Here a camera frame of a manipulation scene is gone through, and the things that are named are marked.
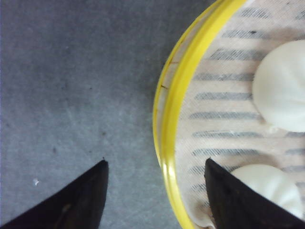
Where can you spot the white steamed bun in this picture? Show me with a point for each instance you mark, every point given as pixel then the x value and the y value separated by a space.
pixel 273 184
pixel 279 87

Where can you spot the striped steamer liner cloth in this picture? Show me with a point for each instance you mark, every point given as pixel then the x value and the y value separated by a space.
pixel 218 118

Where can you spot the bamboo steamer basket two buns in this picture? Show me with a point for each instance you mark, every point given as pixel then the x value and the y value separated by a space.
pixel 171 89

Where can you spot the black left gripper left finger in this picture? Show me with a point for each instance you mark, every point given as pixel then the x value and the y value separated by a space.
pixel 79 205

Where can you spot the white steamed bun lower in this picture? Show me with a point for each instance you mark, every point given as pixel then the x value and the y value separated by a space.
pixel 273 184

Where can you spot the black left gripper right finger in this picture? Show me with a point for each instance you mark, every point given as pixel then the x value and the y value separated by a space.
pixel 236 206

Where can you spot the white steamed bun upper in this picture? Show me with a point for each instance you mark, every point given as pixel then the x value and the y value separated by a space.
pixel 279 87

